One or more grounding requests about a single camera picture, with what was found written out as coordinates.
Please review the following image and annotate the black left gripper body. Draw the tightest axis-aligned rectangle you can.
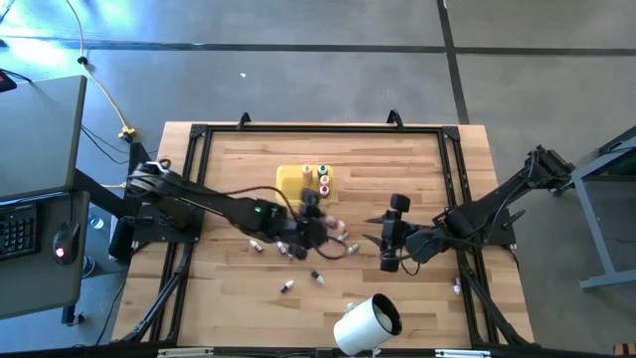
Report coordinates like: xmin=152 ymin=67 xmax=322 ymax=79
xmin=283 ymin=187 xmax=330 ymax=263

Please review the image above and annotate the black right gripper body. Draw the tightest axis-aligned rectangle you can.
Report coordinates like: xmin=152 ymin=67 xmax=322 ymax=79
xmin=380 ymin=192 xmax=421 ymax=273

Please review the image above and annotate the large orange food coloring bottle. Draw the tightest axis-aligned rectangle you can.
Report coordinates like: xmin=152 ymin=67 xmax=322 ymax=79
xmin=323 ymin=215 xmax=353 ymax=239

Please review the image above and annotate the yellow plastic bin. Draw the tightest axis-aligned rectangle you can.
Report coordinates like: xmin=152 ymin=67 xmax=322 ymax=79
xmin=275 ymin=163 xmax=340 ymax=206

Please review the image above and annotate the black control box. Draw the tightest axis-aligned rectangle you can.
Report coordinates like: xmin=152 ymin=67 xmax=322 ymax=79
xmin=107 ymin=218 xmax=136 ymax=261

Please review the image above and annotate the black computer mouse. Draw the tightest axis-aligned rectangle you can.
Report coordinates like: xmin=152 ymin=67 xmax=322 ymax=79
xmin=52 ymin=221 xmax=81 ymax=267

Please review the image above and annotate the grey keyboard desk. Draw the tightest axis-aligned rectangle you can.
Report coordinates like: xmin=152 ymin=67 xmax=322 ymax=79
xmin=0 ymin=191 xmax=91 ymax=320

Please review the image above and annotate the grey desk top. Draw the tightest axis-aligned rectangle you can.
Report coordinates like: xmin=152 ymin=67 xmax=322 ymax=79
xmin=0 ymin=74 xmax=88 ymax=203

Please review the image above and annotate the black keyboard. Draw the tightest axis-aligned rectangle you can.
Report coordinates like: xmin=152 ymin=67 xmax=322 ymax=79
xmin=0 ymin=202 xmax=40 ymax=262

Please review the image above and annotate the black metal table frame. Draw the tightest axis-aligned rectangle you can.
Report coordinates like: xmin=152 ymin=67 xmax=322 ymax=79
xmin=116 ymin=109 xmax=536 ymax=349

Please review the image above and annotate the white metal bracket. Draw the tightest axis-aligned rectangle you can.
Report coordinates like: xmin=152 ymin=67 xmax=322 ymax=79
xmin=434 ymin=349 xmax=492 ymax=358
xmin=157 ymin=347 xmax=216 ymax=358

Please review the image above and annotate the grey metal table frame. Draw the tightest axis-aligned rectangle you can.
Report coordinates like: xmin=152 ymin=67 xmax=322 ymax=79
xmin=570 ymin=123 xmax=636 ymax=290

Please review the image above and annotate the yellow power cable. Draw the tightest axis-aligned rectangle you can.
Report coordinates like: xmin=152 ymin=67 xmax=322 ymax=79
xmin=64 ymin=0 xmax=138 ymax=143

